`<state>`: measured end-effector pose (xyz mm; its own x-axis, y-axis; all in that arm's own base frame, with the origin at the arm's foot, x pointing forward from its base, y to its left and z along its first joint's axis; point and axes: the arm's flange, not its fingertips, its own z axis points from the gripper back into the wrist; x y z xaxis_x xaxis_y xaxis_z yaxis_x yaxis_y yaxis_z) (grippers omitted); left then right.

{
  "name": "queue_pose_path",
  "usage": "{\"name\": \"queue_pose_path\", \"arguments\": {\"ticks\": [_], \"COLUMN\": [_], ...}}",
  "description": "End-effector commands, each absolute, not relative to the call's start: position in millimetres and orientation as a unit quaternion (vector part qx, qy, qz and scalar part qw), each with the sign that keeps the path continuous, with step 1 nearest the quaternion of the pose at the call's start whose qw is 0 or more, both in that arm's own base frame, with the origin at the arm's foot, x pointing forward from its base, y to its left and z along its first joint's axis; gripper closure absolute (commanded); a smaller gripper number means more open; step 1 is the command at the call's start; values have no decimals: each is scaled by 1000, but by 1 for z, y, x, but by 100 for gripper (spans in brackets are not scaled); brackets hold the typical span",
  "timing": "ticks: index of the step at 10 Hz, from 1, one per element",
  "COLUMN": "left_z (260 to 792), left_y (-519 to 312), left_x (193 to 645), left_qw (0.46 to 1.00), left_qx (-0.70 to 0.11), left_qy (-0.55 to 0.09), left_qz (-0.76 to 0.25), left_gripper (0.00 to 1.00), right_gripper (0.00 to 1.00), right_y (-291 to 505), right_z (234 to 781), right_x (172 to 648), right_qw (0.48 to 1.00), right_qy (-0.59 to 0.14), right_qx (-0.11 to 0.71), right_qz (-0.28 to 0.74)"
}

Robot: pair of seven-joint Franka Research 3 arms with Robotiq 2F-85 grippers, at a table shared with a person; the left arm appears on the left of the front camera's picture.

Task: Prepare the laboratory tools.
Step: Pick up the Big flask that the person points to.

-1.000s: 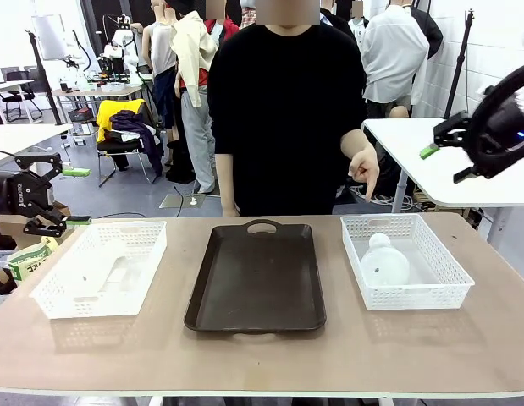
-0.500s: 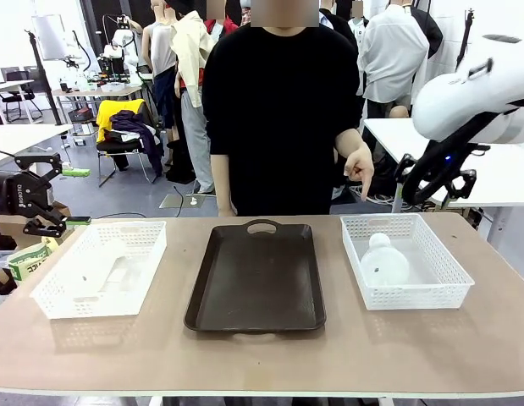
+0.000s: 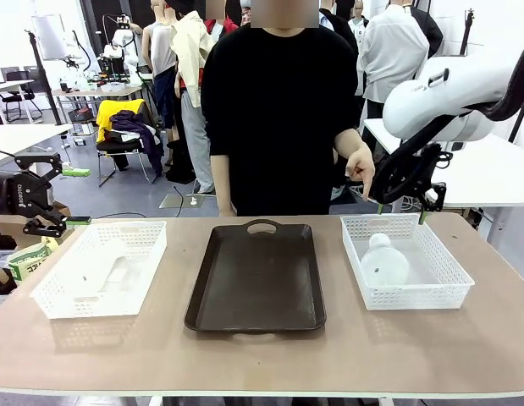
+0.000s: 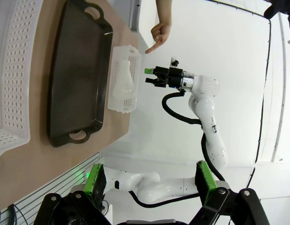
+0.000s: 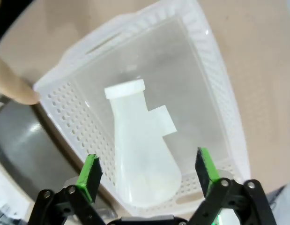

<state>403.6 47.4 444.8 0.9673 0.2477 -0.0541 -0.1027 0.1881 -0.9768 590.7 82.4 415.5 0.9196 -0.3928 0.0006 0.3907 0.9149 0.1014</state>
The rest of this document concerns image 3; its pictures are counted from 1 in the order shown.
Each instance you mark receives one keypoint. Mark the person's left hand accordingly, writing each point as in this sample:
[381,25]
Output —
[362,167]

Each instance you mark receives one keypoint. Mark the person's left forearm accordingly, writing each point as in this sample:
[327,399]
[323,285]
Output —
[348,141]

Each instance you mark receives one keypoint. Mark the dark brown serving tray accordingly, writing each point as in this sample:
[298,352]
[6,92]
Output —
[257,287]

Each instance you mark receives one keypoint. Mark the dark purple garment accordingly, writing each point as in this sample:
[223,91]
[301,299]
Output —
[136,127]

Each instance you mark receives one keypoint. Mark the white side table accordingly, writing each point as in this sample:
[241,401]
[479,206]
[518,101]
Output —
[20,135]

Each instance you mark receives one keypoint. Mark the slim black camera tripod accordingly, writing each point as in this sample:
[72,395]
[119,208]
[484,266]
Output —
[467,34]

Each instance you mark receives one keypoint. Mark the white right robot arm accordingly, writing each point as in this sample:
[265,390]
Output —
[448,101]

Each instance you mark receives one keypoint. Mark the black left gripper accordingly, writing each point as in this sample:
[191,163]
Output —
[26,194]

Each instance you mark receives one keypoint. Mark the person's right hand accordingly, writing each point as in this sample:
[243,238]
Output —
[228,211]

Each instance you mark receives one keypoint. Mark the person in black shirt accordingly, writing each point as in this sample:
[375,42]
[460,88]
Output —
[278,118]

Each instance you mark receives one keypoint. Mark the translucent white conical flask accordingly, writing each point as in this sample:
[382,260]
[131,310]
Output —
[384,266]

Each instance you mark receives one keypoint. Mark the person's right forearm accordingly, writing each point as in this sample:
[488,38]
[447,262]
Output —
[221,182]

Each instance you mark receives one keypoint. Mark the yellow cloth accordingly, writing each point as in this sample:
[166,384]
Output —
[105,116]

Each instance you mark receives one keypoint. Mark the black office chair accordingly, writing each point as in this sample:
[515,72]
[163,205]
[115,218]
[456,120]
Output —
[18,95]

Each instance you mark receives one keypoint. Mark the mannequin in white shirt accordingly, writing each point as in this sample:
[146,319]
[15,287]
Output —
[393,55]

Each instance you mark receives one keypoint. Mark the large white table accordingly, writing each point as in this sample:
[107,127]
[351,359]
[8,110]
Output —
[490,169]

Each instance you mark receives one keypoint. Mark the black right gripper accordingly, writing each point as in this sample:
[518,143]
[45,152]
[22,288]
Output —
[418,167]

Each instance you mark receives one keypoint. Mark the black tripod stand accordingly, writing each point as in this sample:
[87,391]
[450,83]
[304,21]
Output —
[41,76]

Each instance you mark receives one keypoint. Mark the cluttered wooden work table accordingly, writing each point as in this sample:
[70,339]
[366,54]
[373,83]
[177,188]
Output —
[96,89]

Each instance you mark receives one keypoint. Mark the white perforated plastic basket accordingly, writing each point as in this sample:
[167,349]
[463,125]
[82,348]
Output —
[448,258]

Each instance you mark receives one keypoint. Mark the black metal frame chair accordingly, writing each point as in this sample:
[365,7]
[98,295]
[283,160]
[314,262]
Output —
[117,148]

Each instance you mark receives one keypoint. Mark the mannequin in white tank top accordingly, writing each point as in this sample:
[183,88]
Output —
[162,55]

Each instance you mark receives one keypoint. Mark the green and white paper bag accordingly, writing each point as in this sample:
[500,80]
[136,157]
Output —
[31,264]

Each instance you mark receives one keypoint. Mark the white basket holding cylinder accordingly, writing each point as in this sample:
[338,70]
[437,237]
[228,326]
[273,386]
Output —
[54,296]

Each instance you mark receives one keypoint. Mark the grey floor outlet plate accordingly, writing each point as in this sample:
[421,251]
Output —
[183,201]

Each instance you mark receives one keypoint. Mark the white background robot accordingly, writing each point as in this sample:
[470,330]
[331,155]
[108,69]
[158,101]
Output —
[124,40]

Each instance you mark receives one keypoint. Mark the white reflector panel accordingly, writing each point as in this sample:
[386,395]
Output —
[50,36]

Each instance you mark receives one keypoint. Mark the cardboard box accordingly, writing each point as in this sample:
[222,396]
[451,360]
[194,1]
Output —
[7,228]

